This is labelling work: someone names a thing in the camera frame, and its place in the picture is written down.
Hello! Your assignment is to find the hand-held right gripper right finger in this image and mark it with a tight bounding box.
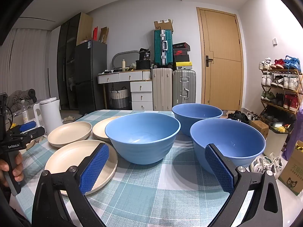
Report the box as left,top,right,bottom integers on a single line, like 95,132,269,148
205,143,283,227

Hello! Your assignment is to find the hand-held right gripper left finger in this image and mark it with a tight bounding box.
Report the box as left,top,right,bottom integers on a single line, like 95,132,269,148
31,142,110,227

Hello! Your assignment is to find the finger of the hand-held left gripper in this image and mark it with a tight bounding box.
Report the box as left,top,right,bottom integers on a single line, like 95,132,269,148
11,120,36,135
14,126,45,145

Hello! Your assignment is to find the cream plate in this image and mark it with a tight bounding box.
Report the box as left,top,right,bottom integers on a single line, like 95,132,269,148
92,116,123,143
47,121,93,148
45,139,118,196

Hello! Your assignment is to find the light blue bowl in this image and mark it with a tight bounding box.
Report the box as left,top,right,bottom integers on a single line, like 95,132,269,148
105,113,181,165

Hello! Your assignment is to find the person's left hand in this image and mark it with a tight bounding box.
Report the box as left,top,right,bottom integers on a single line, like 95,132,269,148
0,152,24,188

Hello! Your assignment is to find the clear plastic bottle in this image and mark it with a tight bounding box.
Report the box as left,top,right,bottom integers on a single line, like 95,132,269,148
21,99,29,123

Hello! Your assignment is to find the white electric kettle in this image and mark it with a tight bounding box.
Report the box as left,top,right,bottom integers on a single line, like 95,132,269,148
33,97,64,135

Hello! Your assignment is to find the dark grey cloth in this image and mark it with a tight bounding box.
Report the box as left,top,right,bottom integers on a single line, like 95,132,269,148
8,89,37,111

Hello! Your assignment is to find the white green sneaker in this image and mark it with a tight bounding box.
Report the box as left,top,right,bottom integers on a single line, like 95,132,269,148
269,152,284,180
250,156,276,174

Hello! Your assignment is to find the brown cardboard box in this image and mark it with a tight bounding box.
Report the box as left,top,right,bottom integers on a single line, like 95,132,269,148
250,120,269,139

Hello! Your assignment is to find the teal checked tablecloth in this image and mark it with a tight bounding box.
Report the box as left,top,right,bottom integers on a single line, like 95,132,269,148
14,109,256,227

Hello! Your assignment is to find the white trash bin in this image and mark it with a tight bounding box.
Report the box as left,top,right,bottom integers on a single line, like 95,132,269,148
265,122,289,158

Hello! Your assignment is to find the white curtain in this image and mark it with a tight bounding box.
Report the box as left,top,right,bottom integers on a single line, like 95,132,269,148
0,27,51,104

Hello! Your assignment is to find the white wardrobe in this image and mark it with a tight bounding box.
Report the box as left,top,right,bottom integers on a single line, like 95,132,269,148
47,26,61,102

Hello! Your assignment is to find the cardboard box with green print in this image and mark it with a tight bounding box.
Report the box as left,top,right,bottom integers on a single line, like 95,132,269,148
278,140,303,196

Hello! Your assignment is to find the black glass cabinet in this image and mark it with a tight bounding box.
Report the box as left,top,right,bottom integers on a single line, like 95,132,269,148
57,12,93,111

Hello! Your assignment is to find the woven laundry basket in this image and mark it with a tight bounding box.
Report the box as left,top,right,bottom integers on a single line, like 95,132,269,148
109,87,130,108

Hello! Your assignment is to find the dark grey refrigerator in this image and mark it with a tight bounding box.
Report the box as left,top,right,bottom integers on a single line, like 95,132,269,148
74,40,107,115

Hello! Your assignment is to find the purple bag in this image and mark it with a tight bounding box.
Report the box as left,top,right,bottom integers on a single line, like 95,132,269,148
282,104,303,161

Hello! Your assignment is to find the silver suitcase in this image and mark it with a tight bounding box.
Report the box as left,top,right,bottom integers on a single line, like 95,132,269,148
172,70,197,107

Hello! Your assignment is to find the wooden door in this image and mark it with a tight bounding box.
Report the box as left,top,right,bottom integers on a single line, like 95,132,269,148
196,7,244,111

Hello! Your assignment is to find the white dressing desk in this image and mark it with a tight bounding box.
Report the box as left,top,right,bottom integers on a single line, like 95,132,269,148
98,70,154,111

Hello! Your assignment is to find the beige suitcase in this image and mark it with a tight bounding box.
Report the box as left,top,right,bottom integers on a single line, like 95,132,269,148
152,68,173,111

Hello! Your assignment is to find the black fabric box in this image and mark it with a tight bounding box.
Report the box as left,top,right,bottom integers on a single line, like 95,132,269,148
135,60,151,71

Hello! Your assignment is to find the oval mirror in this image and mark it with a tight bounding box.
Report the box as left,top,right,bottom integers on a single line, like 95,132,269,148
112,50,141,71

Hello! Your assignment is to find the flat cardboard piece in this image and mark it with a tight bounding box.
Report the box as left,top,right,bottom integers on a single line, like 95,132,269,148
99,27,109,44

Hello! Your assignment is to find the black paper bag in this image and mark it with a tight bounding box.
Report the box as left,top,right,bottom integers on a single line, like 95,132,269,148
139,48,151,61

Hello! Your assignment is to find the teal suitcase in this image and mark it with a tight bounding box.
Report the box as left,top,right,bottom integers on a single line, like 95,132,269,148
154,29,174,68

